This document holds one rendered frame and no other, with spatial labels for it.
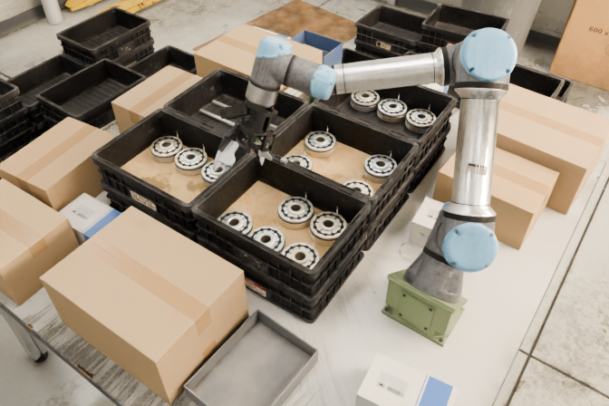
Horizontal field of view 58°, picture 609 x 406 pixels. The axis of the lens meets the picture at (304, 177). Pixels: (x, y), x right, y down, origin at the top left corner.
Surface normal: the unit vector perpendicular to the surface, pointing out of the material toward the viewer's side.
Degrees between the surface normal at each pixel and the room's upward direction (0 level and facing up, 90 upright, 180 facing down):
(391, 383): 0
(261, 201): 0
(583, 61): 73
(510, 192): 0
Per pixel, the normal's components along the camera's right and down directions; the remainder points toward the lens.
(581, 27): -0.55, 0.36
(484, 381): 0.00, -0.73
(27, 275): 0.84, 0.37
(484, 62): -0.09, -0.04
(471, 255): -0.11, 0.22
